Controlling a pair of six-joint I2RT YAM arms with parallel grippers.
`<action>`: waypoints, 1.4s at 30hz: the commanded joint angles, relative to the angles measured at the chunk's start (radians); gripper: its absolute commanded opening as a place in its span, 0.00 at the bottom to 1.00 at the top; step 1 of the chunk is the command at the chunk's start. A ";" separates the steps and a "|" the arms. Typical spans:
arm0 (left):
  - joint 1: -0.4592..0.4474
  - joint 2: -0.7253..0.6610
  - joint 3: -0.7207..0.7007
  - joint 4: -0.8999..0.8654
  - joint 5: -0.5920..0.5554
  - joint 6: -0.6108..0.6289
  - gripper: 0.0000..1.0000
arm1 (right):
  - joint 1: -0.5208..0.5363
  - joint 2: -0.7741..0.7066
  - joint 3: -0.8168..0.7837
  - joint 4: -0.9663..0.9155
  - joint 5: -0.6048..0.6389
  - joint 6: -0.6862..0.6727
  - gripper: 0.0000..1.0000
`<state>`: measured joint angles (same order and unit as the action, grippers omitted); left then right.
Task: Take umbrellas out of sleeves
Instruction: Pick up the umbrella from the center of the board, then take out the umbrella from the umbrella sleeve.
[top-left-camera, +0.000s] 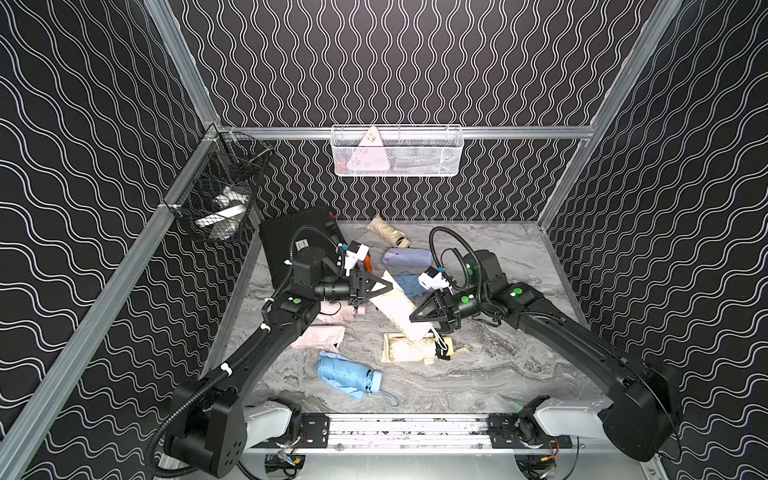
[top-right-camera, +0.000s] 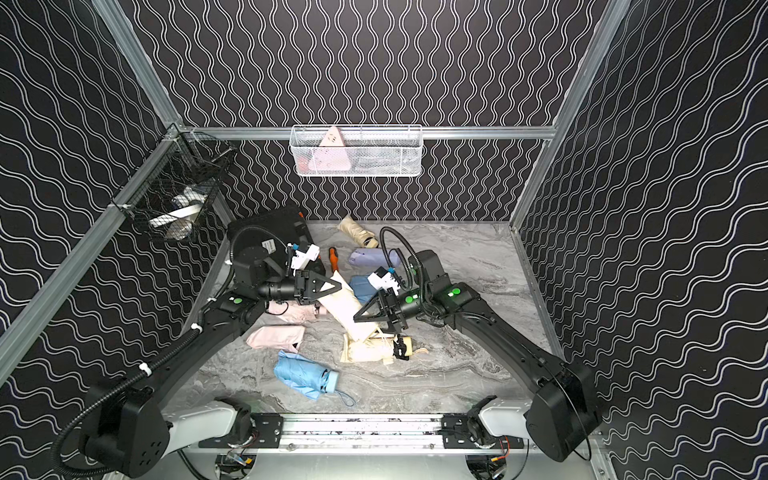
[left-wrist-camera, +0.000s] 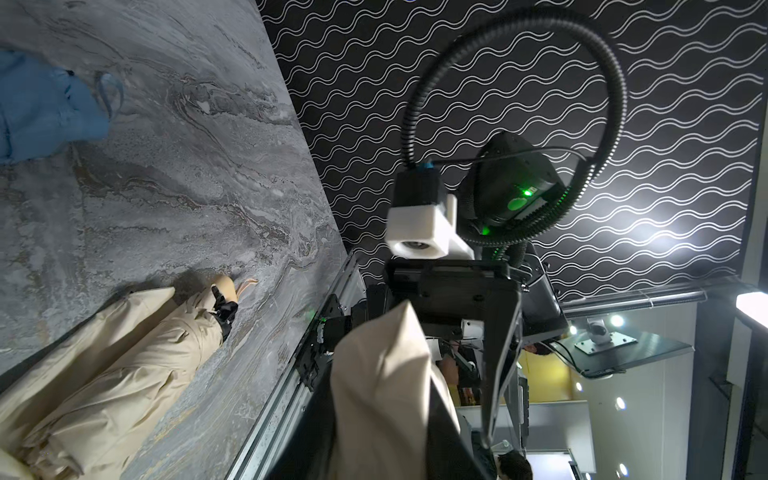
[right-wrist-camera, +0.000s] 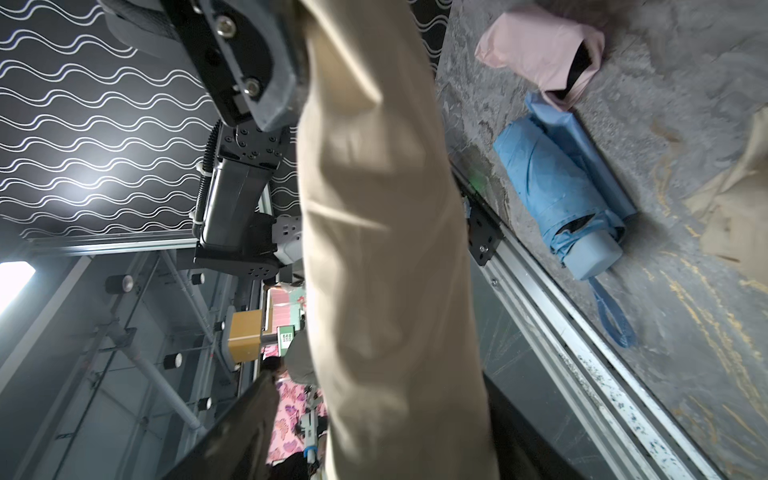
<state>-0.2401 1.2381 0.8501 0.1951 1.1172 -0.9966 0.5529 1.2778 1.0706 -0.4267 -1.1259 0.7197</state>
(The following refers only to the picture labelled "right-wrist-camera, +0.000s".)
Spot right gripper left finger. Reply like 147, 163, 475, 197
164, 372, 280, 480

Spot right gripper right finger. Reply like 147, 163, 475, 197
483, 374, 583, 480

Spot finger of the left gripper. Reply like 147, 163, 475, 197
161, 0, 309, 131

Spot cream sleeved umbrella front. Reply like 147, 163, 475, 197
297, 1, 499, 479

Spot light blue umbrella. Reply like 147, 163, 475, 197
493, 93, 637, 348

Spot pink umbrella sleeve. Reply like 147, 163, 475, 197
475, 4, 605, 111

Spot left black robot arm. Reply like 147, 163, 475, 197
101, 1, 309, 281

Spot aluminium front rail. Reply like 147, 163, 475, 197
449, 161, 727, 480

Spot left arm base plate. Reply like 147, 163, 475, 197
457, 179, 504, 267

